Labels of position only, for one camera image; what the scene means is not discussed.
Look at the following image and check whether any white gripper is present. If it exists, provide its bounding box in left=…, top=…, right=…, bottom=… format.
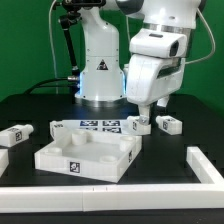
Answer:
left=126, top=28, right=187, bottom=125

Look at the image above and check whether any white square table top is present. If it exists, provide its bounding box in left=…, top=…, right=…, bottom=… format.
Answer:
left=34, top=129, right=142, bottom=183

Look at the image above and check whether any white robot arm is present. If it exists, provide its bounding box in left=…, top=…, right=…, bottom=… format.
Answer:
left=62, top=0, right=203, bottom=125

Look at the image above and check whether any white block with tag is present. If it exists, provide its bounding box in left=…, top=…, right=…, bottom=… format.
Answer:
left=50, top=121, right=68, bottom=139

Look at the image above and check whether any white L-shaped fence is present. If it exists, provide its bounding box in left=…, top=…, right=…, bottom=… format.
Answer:
left=0, top=147, right=224, bottom=213

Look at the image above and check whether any white marker base plate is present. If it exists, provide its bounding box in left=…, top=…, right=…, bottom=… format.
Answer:
left=61, top=119, right=130, bottom=134

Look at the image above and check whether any white cable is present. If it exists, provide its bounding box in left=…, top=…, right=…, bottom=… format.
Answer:
left=48, top=0, right=60, bottom=95

